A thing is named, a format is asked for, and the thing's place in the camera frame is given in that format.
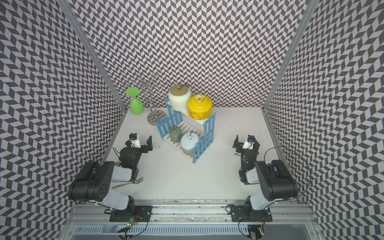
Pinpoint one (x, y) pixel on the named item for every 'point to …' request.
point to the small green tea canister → (175, 134)
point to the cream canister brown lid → (178, 95)
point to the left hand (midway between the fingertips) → (143, 136)
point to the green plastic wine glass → (136, 105)
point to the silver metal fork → (135, 182)
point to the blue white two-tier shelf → (205, 129)
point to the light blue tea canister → (188, 140)
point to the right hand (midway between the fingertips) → (245, 138)
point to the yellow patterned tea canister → (199, 107)
